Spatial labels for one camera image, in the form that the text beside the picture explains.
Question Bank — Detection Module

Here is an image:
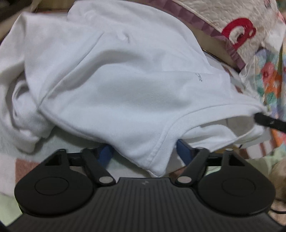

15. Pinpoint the white t-shirt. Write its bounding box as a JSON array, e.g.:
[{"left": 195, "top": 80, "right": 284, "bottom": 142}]
[{"left": 1, "top": 1, "right": 265, "bottom": 177}]

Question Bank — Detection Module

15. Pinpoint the beige fluffy blanket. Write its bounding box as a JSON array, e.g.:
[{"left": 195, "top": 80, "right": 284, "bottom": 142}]
[{"left": 268, "top": 158, "right": 285, "bottom": 226}]

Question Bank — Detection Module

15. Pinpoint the floral quilted blanket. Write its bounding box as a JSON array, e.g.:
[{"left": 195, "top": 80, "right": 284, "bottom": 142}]
[{"left": 254, "top": 47, "right": 285, "bottom": 121}]

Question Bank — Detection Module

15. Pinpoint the checkered plush bed blanket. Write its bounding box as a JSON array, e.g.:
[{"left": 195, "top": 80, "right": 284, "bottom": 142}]
[{"left": 1, "top": 132, "right": 285, "bottom": 226}]

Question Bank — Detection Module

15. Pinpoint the white red quilted blanket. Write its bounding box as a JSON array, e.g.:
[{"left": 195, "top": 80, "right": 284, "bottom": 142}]
[{"left": 142, "top": 0, "right": 285, "bottom": 70}]

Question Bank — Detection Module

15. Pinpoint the black cable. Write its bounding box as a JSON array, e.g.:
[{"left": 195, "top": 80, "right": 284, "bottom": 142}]
[{"left": 270, "top": 207, "right": 286, "bottom": 216}]

